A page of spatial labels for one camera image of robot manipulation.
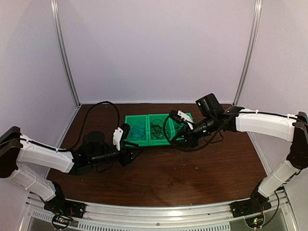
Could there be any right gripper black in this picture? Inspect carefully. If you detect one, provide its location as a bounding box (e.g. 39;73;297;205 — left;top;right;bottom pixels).
171;115;218;148

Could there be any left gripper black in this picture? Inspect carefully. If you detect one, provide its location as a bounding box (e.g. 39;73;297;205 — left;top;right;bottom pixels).
90;141;143;167

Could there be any green bin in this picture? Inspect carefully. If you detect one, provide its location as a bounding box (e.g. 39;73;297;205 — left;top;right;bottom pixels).
169;110;194;134
125;115;149;147
148;114;170;147

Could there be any light blue wire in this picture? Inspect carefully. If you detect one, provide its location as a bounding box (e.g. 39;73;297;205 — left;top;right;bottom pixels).
129;124;146;140

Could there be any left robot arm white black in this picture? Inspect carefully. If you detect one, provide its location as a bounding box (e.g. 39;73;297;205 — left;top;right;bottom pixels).
0;124;140;214

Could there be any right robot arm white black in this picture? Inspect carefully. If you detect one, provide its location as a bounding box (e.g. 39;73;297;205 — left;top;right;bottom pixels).
167;93;308;213

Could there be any left circuit board with LEDs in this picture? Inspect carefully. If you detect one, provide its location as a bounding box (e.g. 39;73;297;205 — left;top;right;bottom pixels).
51;215;73;229

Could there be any circuit board with leds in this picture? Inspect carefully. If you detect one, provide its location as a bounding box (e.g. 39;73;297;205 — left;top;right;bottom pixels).
245;215;265;229
51;215;73;229

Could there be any right circuit board with LEDs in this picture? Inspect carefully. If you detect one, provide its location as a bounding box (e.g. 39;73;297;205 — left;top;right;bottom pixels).
245;215;265;229

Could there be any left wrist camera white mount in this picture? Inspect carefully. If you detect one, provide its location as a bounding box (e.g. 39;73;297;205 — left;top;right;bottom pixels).
112;123;130;151

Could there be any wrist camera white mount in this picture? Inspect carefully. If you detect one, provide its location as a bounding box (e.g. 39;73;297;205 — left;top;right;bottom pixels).
112;123;130;151
169;110;194;130

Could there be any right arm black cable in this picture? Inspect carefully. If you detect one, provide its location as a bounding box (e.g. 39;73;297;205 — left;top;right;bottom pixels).
163;113;231;152

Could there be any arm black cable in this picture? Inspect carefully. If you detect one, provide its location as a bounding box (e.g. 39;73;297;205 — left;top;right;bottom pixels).
163;113;231;152
19;101;120;174

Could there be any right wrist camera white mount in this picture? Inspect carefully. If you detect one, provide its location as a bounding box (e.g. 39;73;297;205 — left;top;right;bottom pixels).
169;110;194;130

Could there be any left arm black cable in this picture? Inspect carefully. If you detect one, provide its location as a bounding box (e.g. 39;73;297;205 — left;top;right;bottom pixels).
19;101;120;174

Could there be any front aluminium rail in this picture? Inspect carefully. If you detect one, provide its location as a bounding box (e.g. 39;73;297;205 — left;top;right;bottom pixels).
23;190;295;231

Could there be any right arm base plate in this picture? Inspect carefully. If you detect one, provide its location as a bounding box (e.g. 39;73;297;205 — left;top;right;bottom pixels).
230;199;271;218

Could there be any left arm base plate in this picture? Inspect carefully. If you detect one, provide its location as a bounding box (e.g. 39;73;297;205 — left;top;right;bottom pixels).
42;198;86;218

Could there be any right aluminium frame post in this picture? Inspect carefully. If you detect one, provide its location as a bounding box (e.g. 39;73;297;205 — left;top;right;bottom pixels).
232;0;262;105

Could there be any aluminium frame post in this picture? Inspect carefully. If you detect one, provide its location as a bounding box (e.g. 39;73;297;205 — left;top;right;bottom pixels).
50;0;80;107
232;0;262;105

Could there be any left aluminium frame post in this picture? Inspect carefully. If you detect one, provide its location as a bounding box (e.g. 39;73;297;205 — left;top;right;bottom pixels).
50;0;80;107

